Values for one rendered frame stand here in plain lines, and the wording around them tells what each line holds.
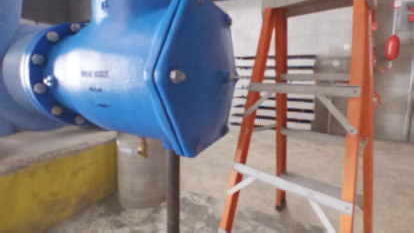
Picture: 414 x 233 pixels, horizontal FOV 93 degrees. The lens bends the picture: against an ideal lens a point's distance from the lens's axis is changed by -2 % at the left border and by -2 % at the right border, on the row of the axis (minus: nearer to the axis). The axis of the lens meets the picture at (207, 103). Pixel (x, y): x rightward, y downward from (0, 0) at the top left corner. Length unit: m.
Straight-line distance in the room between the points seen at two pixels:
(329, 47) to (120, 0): 3.54
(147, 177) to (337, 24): 3.59
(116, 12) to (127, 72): 0.22
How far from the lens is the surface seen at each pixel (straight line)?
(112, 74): 0.68
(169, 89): 0.52
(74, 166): 1.49
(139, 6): 0.75
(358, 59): 0.75
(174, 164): 0.89
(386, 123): 4.12
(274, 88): 0.79
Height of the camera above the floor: 0.83
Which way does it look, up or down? 6 degrees down
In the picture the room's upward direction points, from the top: 1 degrees clockwise
